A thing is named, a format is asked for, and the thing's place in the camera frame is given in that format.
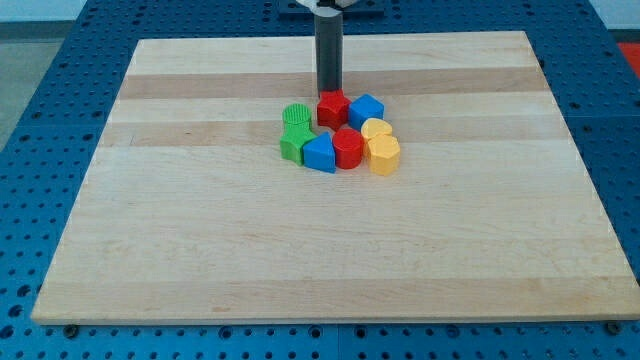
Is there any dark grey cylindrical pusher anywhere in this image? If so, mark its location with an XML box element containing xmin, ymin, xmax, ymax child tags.
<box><xmin>314</xmin><ymin>6</ymin><xmax>343</xmax><ymax>92</ymax></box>

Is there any red star block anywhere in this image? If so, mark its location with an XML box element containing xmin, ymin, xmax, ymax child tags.
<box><xmin>316</xmin><ymin>89</ymin><xmax>351</xmax><ymax>131</ymax></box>

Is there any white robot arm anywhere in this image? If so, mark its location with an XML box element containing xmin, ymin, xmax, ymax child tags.
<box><xmin>297</xmin><ymin>0</ymin><xmax>355</xmax><ymax>94</ymax></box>

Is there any green star block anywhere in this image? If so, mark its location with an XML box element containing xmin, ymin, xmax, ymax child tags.
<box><xmin>280</xmin><ymin>124</ymin><xmax>317</xmax><ymax>166</ymax></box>

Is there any blue cube block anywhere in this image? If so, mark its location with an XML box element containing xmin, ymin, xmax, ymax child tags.
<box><xmin>348</xmin><ymin>94</ymin><xmax>385</xmax><ymax>131</ymax></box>

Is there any green cylinder block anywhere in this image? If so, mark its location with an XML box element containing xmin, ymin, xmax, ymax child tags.
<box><xmin>282</xmin><ymin>103</ymin><xmax>312</xmax><ymax>127</ymax></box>

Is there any yellow heart block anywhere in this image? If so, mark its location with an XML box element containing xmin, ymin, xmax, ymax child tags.
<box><xmin>360</xmin><ymin>118</ymin><xmax>393</xmax><ymax>158</ymax></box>

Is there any red cylinder block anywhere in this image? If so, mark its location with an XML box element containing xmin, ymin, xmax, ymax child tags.
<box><xmin>332</xmin><ymin>128</ymin><xmax>364</xmax><ymax>169</ymax></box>

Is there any blue triangle block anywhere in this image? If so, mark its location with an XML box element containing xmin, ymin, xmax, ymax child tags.
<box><xmin>303</xmin><ymin>132</ymin><xmax>336</xmax><ymax>173</ymax></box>

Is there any yellow hexagon block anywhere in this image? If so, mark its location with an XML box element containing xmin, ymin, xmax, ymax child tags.
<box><xmin>368</xmin><ymin>135</ymin><xmax>401</xmax><ymax>176</ymax></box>

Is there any wooden board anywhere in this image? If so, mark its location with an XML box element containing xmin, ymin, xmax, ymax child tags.
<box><xmin>32</xmin><ymin>31</ymin><xmax>639</xmax><ymax>325</ymax></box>

